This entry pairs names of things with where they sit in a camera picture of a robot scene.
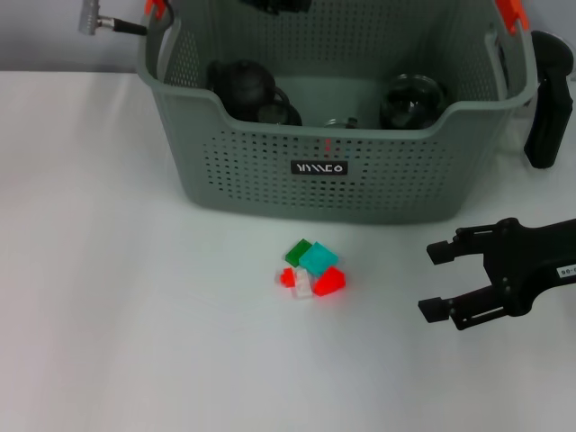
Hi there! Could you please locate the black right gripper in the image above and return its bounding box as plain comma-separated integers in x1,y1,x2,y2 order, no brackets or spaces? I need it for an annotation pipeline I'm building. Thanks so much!
417,217,576,332

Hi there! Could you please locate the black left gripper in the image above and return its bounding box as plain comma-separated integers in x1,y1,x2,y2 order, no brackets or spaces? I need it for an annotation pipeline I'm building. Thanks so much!
238,0,314,16

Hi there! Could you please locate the glass teacup with black handle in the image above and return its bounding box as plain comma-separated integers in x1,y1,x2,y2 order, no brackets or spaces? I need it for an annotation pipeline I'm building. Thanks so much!
379,75,450,131
322,116,361,131
256,99,303,127

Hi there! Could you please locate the small green toy brick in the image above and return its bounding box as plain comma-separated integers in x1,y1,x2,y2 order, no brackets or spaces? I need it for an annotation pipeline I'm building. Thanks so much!
284,238,312,266

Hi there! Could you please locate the orange bin handle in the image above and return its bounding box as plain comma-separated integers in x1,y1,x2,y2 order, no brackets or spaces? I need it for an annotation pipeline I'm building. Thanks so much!
144,0,530,36

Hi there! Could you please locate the large red toy brick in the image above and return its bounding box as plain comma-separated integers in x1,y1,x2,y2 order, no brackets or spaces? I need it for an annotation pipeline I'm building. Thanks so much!
313,265,347,297

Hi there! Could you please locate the black curved stand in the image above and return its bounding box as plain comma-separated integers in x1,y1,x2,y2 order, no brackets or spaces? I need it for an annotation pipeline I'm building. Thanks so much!
523,30,573,170

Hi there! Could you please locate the black clay teapot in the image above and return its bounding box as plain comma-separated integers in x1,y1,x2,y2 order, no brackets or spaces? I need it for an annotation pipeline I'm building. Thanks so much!
207,58,278,122

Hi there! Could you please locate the grey-green perforated storage bin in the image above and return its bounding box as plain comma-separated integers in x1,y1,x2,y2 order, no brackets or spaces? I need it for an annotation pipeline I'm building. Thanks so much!
134,0,539,224

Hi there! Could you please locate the left gripper cable with plugs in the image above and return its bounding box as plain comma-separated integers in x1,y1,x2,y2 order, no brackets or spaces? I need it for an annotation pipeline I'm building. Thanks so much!
78,0,176,36

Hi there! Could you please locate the teal toy brick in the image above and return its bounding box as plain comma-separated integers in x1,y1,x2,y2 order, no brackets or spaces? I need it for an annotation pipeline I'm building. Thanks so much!
299,241,339,276

